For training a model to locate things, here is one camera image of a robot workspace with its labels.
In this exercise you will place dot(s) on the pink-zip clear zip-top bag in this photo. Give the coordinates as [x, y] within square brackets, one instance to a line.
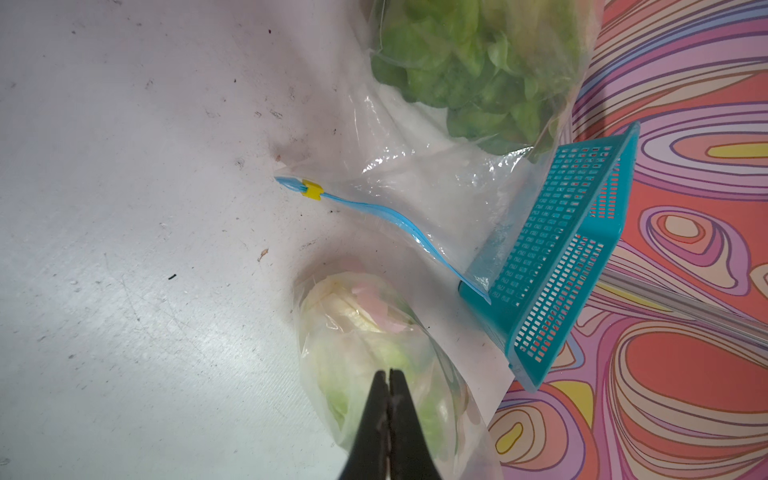
[475, 456]

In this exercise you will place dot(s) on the light green chinese cabbage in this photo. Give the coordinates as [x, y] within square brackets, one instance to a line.
[353, 324]

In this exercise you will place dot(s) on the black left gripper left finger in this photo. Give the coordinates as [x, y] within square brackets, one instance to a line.
[369, 455]

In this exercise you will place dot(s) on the blue-zip clear zip-top bag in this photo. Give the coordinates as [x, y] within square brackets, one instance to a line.
[395, 160]

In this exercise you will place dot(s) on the teal plastic basket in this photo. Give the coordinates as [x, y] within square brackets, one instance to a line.
[561, 252]

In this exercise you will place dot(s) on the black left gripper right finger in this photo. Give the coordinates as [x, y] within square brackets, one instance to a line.
[409, 456]

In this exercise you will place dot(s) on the dark green bagged cabbage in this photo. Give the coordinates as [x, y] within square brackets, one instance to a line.
[505, 72]

